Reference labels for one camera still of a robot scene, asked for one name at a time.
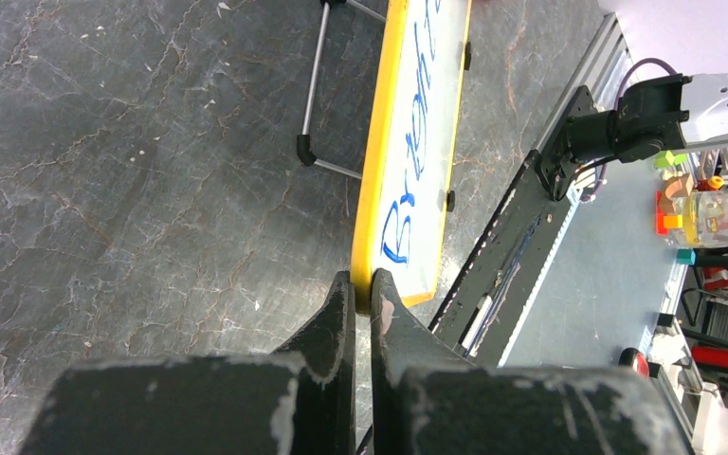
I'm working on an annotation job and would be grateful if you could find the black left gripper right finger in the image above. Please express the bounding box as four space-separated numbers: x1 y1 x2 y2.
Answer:
371 269 690 454

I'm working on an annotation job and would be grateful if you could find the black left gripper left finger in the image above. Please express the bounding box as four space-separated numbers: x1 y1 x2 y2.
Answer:
20 272 355 454

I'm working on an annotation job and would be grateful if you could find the yellow framed whiteboard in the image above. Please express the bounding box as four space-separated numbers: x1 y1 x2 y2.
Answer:
350 1 472 315

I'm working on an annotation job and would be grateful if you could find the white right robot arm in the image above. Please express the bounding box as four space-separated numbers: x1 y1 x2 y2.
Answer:
565 73 728 163

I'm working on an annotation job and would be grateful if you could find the metal whiteboard stand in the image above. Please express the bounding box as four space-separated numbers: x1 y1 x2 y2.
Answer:
296 0 388 181

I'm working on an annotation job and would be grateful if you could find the red emergency button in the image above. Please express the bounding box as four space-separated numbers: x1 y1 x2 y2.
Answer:
618 347 650 377

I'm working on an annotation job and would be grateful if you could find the clear cleaner bottle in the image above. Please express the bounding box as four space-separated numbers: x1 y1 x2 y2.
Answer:
666 191 728 249

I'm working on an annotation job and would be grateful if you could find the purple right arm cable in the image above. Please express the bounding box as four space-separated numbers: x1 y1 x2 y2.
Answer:
580 57 680 204

